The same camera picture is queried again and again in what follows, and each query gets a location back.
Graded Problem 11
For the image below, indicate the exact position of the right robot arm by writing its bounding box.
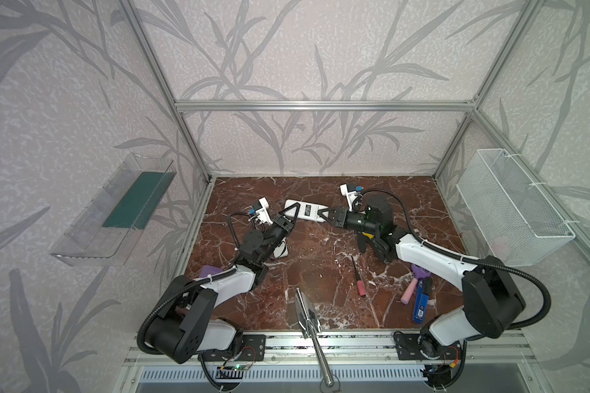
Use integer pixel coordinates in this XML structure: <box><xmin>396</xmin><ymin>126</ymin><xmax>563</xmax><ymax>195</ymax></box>
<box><xmin>319</xmin><ymin>197</ymin><xmax>552</xmax><ymax>349</ymax></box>

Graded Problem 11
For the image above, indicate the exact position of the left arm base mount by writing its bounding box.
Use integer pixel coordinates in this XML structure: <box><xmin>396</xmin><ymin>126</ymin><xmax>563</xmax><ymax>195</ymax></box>
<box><xmin>203</xmin><ymin>333</ymin><xmax>267</xmax><ymax>363</ymax></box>

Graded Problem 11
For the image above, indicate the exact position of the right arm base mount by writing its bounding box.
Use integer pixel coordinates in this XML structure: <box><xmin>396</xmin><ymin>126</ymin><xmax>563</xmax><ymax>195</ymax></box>
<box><xmin>393</xmin><ymin>331</ymin><xmax>463</xmax><ymax>363</ymax></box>

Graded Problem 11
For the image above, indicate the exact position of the red white remote control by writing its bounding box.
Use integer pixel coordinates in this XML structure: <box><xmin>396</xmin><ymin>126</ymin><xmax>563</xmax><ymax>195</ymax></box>
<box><xmin>285</xmin><ymin>200</ymin><xmax>327</xmax><ymax>223</ymax></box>

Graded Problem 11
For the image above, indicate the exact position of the blue lighter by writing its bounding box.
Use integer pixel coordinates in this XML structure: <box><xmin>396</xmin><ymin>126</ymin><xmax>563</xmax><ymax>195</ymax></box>
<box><xmin>412</xmin><ymin>277</ymin><xmax>433</xmax><ymax>324</ymax></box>

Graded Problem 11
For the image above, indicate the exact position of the yellow black work glove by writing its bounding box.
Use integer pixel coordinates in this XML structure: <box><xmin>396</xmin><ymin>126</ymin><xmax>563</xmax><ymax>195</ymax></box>
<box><xmin>357</xmin><ymin>232</ymin><xmax>397</xmax><ymax>263</ymax></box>

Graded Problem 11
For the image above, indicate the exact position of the pink handled screwdriver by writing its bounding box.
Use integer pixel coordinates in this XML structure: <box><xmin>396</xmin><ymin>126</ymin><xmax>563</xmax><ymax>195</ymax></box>
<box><xmin>351</xmin><ymin>257</ymin><xmax>366</xmax><ymax>297</ymax></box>

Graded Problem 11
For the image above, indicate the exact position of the purple toy shovel pink handle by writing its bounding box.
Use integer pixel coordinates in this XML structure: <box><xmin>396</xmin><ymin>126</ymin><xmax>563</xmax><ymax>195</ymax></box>
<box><xmin>198</xmin><ymin>265</ymin><xmax>223</xmax><ymax>278</ymax></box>

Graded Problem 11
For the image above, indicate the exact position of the metal trowel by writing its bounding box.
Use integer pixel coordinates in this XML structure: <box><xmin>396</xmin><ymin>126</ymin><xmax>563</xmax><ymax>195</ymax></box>
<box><xmin>295</xmin><ymin>288</ymin><xmax>335</xmax><ymax>388</ymax></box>

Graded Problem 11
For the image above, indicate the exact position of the white green-screen remote control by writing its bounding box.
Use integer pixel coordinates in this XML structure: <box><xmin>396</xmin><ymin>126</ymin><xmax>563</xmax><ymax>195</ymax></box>
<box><xmin>273</xmin><ymin>239</ymin><xmax>288</xmax><ymax>259</ymax></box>

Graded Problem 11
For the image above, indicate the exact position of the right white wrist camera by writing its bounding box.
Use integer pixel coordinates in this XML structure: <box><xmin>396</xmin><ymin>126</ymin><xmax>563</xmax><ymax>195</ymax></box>
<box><xmin>339</xmin><ymin>183</ymin><xmax>364</xmax><ymax>212</ymax></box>

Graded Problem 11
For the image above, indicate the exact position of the white wire wall basket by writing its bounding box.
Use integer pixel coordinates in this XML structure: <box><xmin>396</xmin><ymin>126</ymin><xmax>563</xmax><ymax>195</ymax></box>
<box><xmin>457</xmin><ymin>148</ymin><xmax>575</xmax><ymax>267</ymax></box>

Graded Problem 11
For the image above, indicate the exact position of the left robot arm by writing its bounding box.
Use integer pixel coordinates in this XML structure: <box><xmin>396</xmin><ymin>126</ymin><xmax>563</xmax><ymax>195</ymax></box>
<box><xmin>136</xmin><ymin>202</ymin><xmax>300</xmax><ymax>365</ymax></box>

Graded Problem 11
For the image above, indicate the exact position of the clear plastic wall shelf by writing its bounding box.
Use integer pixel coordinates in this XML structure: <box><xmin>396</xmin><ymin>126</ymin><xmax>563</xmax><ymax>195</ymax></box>
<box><xmin>50</xmin><ymin>153</ymin><xmax>177</xmax><ymax>267</ymax></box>

